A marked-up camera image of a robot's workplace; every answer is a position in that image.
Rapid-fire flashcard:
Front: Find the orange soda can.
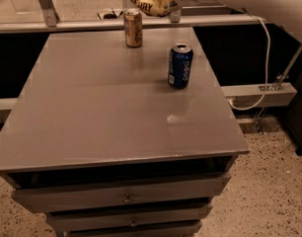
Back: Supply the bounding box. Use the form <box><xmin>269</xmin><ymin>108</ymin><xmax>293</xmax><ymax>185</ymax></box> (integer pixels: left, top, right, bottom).
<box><xmin>124</xmin><ymin>8</ymin><xmax>143</xmax><ymax>47</ymax></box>

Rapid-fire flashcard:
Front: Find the blue Pepsi can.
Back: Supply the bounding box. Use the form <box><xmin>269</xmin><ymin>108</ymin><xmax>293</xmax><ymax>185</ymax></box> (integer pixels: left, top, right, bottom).
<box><xmin>168</xmin><ymin>42</ymin><xmax>193</xmax><ymax>89</ymax></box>

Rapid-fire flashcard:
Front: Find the grey bottom drawer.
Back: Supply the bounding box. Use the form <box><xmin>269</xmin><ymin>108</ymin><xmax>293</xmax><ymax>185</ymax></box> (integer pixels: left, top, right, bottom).
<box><xmin>68</xmin><ymin>220</ymin><xmax>201</xmax><ymax>237</ymax></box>

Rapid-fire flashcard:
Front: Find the grey drawer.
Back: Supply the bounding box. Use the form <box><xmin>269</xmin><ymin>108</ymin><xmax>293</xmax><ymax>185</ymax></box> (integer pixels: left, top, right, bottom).
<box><xmin>68</xmin><ymin>220</ymin><xmax>201</xmax><ymax>237</ymax></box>
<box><xmin>46</xmin><ymin>202</ymin><xmax>212</xmax><ymax>231</ymax></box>
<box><xmin>12</xmin><ymin>173</ymin><xmax>231</xmax><ymax>213</ymax></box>

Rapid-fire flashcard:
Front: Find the grey middle drawer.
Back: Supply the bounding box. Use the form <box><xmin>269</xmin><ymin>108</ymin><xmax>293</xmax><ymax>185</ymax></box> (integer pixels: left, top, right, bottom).
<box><xmin>46</xmin><ymin>202</ymin><xmax>212</xmax><ymax>231</ymax></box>

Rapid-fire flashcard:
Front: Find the grey top drawer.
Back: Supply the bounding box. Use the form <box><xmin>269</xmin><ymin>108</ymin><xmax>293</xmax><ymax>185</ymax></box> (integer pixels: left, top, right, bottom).
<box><xmin>12</xmin><ymin>173</ymin><xmax>231</xmax><ymax>213</ymax></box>

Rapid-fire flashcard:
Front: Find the metal frame rail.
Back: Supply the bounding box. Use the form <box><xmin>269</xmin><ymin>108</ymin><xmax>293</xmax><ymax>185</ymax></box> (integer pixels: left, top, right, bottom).
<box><xmin>0</xmin><ymin>0</ymin><xmax>259</xmax><ymax>34</ymax></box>

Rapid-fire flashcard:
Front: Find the white cable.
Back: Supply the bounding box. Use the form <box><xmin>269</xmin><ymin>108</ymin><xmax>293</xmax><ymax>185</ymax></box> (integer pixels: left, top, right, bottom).
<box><xmin>227</xmin><ymin>14</ymin><xmax>272</xmax><ymax>112</ymax></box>

